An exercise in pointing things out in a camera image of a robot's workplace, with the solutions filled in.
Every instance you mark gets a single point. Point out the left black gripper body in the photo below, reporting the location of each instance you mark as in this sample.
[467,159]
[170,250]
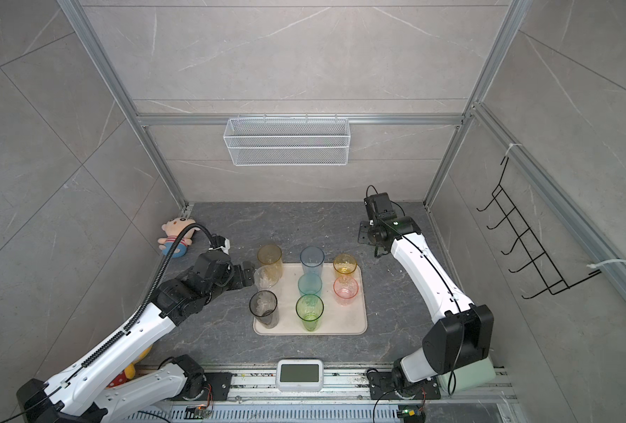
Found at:
[233,278]

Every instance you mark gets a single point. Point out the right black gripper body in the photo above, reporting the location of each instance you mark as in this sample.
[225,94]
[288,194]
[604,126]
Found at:
[366,233]

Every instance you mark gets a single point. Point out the clear transparent glass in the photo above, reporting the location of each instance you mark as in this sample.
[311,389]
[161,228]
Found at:
[262,276]

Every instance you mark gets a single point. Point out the short yellow glass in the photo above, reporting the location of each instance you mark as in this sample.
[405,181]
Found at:
[345,265]

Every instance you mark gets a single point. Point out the tall amber yellow glass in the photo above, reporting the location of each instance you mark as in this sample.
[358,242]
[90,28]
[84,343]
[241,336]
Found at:
[270,258]

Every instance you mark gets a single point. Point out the dark grey smoked glass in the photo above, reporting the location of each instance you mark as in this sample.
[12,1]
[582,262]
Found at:
[263,305]

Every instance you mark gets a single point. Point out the pink glass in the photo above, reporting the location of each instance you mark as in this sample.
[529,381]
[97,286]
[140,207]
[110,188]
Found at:
[346,289]

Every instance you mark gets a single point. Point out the blue glass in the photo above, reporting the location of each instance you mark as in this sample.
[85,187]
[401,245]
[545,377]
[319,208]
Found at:
[312,260]

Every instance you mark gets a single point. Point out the teal glass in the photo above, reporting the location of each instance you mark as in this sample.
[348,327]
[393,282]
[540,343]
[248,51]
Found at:
[310,284]

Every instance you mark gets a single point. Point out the tall green glass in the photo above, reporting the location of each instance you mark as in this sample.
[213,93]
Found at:
[309,308]

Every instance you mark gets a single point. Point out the beige plastic tray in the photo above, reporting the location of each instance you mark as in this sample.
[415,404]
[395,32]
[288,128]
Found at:
[348,319]

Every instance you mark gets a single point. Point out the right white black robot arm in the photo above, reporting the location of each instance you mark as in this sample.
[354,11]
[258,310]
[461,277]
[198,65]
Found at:
[462,332]

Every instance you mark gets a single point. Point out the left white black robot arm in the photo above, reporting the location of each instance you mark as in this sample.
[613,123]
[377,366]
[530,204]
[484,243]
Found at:
[83,391]

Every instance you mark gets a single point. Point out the pink bear plush toy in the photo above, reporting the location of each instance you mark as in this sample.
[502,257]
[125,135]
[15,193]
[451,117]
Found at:
[172,229]

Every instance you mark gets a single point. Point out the yellow plush toy red dress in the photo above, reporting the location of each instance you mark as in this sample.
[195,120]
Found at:
[129,372]

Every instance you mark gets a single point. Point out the white digital timer display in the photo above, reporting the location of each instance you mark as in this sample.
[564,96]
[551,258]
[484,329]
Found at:
[299,375]

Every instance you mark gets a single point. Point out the small circuit board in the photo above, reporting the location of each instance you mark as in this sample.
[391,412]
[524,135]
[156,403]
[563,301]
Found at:
[198,412]

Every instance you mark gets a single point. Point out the mint green box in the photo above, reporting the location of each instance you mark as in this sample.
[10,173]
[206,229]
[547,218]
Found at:
[467,377]

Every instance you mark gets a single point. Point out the green yellow connector board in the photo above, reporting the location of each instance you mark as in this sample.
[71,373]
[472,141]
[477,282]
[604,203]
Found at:
[409,414]

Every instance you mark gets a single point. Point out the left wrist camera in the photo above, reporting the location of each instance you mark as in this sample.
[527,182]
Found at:
[219,242]

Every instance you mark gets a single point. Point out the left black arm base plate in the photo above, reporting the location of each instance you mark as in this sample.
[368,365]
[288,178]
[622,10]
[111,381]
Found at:
[215,384]

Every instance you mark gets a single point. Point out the white wire mesh basket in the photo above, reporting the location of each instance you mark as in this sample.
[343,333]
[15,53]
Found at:
[295,141]

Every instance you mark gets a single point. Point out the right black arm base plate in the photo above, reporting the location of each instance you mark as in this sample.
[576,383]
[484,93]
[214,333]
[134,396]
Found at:
[381,385]

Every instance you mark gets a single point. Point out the black wire hook rack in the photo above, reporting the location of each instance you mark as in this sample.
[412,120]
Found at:
[527,240]

